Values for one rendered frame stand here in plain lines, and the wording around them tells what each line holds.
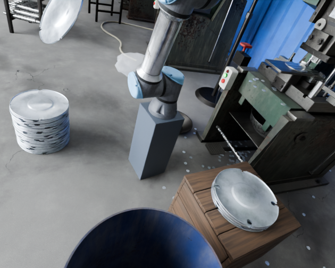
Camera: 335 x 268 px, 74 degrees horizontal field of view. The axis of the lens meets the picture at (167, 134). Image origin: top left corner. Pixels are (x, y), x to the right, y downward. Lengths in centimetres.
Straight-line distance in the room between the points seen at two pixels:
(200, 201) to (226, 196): 11
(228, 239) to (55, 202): 85
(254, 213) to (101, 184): 82
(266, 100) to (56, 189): 126
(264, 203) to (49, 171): 112
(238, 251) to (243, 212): 15
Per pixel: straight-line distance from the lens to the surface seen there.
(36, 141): 146
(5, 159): 153
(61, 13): 115
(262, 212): 105
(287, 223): 115
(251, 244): 99
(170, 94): 106
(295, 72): 137
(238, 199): 101
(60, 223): 125
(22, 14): 299
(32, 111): 140
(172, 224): 79
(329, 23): 146
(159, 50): 87
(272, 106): 137
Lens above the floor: 111
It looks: 39 degrees down
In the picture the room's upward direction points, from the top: 19 degrees clockwise
